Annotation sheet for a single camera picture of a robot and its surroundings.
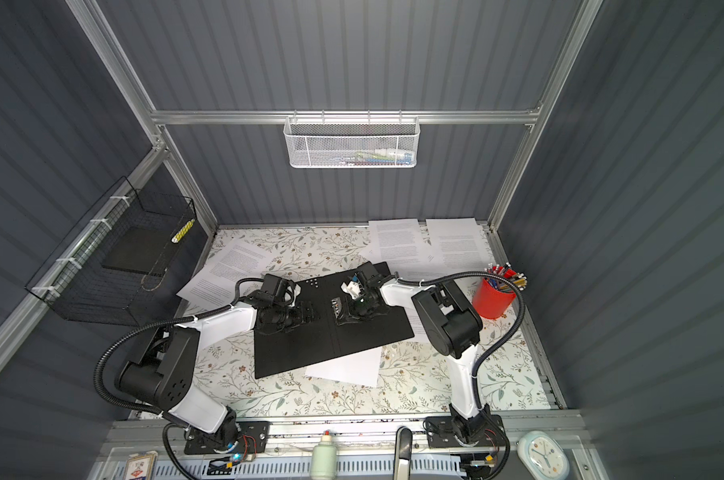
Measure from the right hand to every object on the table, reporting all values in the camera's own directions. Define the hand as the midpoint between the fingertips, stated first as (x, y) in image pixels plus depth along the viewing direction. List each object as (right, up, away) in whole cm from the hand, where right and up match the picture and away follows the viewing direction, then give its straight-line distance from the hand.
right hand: (341, 322), depth 93 cm
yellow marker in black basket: (-43, +28, -11) cm, 53 cm away
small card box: (-45, -28, -24) cm, 58 cm away
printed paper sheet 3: (+44, +25, +23) cm, 55 cm away
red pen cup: (+44, +10, -9) cm, 46 cm away
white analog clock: (+49, -25, -25) cm, 61 cm away
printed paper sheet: (-46, +11, +13) cm, 49 cm away
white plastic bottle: (-1, -23, -28) cm, 37 cm away
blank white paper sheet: (+6, -12, -8) cm, 15 cm away
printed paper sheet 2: (+22, +25, +23) cm, 40 cm away
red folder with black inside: (-6, -5, 0) cm, 8 cm away
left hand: (-9, +1, -1) cm, 9 cm away
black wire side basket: (-52, +20, -18) cm, 58 cm away
